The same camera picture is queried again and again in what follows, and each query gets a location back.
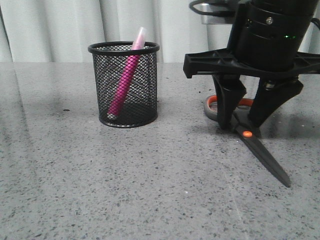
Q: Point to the black and orange scissors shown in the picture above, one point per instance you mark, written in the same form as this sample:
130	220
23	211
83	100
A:
241	125

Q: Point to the black mesh pen cup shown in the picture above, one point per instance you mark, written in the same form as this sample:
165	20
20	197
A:
140	107

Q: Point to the pink marker pen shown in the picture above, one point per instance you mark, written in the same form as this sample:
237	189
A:
126	77

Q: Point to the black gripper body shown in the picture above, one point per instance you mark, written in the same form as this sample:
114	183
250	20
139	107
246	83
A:
263	42

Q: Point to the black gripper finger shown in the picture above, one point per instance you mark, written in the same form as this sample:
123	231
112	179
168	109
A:
229	91
270	95

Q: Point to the silver camera mount block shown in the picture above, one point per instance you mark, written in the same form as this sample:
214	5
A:
211	8

